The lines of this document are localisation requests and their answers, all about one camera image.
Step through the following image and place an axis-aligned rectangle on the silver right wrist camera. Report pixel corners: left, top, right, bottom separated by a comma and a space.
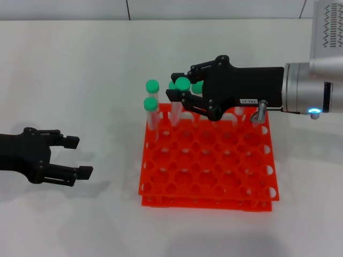
309, 0, 343, 67

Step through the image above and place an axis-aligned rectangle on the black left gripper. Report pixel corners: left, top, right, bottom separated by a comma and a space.
0, 127, 94, 187

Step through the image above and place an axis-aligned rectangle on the orange test tube rack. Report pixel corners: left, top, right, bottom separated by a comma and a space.
138, 103, 280, 213

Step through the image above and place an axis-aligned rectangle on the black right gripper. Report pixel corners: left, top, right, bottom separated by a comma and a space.
165, 55, 285, 122

